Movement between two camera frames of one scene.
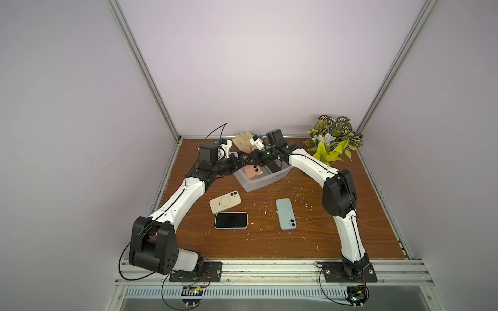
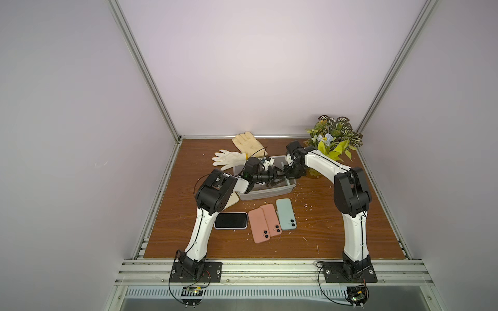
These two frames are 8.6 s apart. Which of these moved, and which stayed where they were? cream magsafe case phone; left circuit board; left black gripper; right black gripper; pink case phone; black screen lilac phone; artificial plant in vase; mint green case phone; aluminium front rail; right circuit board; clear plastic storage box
Moved: pink case phone; right black gripper; left black gripper; clear plastic storage box
Stayed: cream magsafe case phone; black screen lilac phone; right circuit board; aluminium front rail; artificial plant in vase; left circuit board; mint green case phone
